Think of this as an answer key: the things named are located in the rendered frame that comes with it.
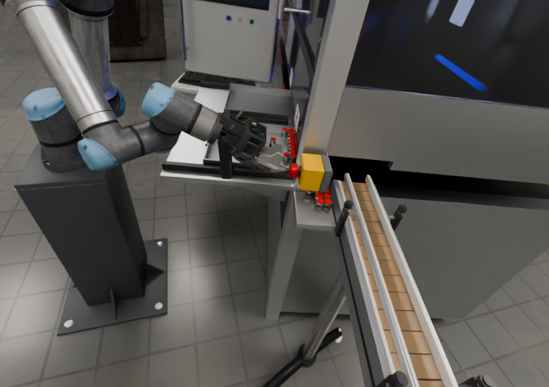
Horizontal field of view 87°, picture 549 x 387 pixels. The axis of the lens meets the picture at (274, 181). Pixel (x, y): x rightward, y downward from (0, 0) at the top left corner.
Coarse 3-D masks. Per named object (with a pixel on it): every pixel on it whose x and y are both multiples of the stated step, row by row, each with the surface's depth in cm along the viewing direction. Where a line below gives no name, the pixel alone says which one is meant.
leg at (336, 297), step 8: (336, 280) 86; (336, 288) 86; (328, 296) 92; (336, 296) 87; (344, 296) 86; (328, 304) 92; (336, 304) 89; (320, 312) 100; (328, 312) 93; (336, 312) 93; (320, 320) 99; (328, 320) 96; (320, 328) 101; (328, 328) 102; (312, 336) 108; (320, 336) 105; (312, 344) 110; (304, 352) 118; (312, 352) 114
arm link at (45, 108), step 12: (36, 96) 84; (48, 96) 85; (60, 96) 85; (24, 108) 83; (36, 108) 82; (48, 108) 82; (60, 108) 85; (36, 120) 83; (48, 120) 84; (60, 120) 86; (72, 120) 88; (36, 132) 87; (48, 132) 86; (60, 132) 88; (72, 132) 91
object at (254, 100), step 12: (240, 84) 134; (228, 96) 124; (240, 96) 131; (252, 96) 133; (264, 96) 134; (276, 96) 136; (288, 96) 138; (228, 108) 122; (240, 108) 123; (252, 108) 124; (264, 108) 126; (276, 108) 127; (288, 108) 128; (288, 120) 117
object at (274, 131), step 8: (272, 128) 110; (280, 128) 110; (288, 128) 110; (272, 136) 108; (280, 136) 109; (208, 144) 94; (216, 144) 100; (280, 144) 105; (208, 152) 95; (216, 152) 97; (208, 160) 88; (216, 160) 88; (232, 160) 94
